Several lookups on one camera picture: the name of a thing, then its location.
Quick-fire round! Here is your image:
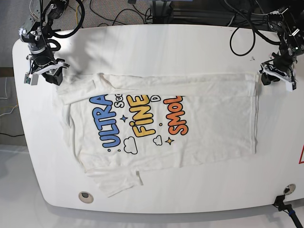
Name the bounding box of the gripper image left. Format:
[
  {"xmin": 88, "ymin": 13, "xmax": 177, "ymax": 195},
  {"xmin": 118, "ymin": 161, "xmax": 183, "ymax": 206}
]
[{"xmin": 25, "ymin": 54, "xmax": 69, "ymax": 86}]

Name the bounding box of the black aluminium frame stand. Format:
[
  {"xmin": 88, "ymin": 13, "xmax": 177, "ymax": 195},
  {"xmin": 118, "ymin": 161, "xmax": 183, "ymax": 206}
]
[{"xmin": 148, "ymin": 0, "xmax": 176, "ymax": 24}]

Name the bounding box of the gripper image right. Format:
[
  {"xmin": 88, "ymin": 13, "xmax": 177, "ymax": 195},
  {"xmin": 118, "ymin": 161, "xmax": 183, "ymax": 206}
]
[{"xmin": 259, "ymin": 53, "xmax": 296, "ymax": 85}]

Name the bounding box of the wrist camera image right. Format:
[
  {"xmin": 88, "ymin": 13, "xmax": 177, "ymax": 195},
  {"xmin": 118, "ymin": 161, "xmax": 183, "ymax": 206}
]
[{"xmin": 285, "ymin": 82, "xmax": 296, "ymax": 92}]

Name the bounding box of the black clamp with cable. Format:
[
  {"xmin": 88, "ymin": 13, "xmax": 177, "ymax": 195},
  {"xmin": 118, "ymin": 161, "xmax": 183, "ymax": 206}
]
[{"xmin": 273, "ymin": 195, "xmax": 303, "ymax": 228}]

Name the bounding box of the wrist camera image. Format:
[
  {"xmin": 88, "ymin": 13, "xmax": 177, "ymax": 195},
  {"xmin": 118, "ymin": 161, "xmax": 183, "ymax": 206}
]
[
  {"xmin": 24, "ymin": 73, "xmax": 38, "ymax": 86},
  {"xmin": 285, "ymin": 82, "xmax": 296, "ymax": 92}
]

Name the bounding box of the right table cable grommet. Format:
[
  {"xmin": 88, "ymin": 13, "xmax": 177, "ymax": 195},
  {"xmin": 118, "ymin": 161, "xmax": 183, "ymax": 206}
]
[{"xmin": 284, "ymin": 183, "xmax": 296, "ymax": 195}]

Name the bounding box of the white printed T-shirt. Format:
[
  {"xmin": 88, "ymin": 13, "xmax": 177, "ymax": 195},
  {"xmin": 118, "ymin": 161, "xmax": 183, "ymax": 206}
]
[{"xmin": 53, "ymin": 73, "xmax": 258, "ymax": 197}]

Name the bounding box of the left table cable grommet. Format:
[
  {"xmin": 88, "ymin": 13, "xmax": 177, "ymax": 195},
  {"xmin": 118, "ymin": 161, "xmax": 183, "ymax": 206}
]
[{"xmin": 78, "ymin": 191, "xmax": 94, "ymax": 204}]

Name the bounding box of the table cable grommet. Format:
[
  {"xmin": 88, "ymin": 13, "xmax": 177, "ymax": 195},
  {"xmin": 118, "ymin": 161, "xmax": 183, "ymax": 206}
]
[
  {"xmin": 78, "ymin": 191, "xmax": 94, "ymax": 204},
  {"xmin": 284, "ymin": 183, "xmax": 296, "ymax": 195}
]

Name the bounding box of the white cable on floor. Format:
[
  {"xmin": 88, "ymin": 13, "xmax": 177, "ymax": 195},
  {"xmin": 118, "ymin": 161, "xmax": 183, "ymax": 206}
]
[{"xmin": 0, "ymin": 78, "xmax": 19, "ymax": 117}]

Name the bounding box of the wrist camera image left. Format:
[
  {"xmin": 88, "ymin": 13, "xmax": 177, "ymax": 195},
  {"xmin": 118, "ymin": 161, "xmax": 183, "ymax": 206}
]
[{"xmin": 24, "ymin": 73, "xmax": 38, "ymax": 86}]

